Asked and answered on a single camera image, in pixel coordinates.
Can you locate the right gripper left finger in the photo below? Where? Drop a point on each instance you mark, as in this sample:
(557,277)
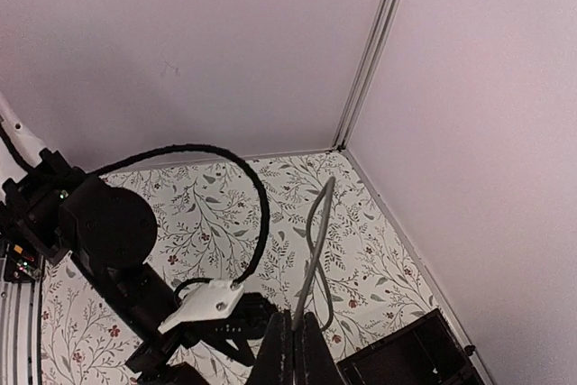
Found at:
(274,362)

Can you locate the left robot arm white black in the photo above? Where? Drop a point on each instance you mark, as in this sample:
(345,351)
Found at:
(54,210)

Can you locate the floral patterned table cloth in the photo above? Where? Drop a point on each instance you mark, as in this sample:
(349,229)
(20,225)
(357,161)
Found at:
(208,218)

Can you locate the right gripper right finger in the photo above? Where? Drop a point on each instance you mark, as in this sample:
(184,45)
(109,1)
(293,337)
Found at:
(313,363)

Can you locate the aluminium front rail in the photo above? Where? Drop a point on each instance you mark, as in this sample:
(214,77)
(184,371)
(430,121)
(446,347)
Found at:
(20,323)

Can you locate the right aluminium frame post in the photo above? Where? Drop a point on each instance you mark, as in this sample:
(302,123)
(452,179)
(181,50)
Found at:
(368,64)

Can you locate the black bin left compartment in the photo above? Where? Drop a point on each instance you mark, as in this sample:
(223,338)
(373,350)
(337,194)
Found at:
(423,352)

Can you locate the left arm base electronics board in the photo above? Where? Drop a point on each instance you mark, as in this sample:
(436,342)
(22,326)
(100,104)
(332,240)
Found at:
(22,264)

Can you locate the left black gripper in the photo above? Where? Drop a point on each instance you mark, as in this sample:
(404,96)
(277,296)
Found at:
(230,336)

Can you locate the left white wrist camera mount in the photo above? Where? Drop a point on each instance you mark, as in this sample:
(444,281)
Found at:
(210,301)

